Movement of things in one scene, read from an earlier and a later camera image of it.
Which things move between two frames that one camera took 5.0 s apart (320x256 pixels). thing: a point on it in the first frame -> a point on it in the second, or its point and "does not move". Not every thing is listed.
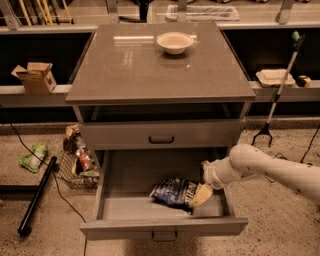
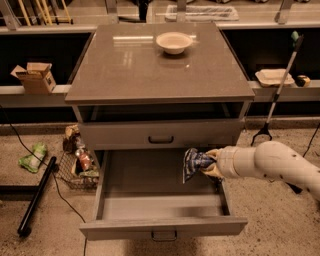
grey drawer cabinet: x=154 y=102 does not move
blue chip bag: x=175 y=192 -> x=194 y=161
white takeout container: x=273 y=77 does not move
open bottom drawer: x=123 y=203 does not move
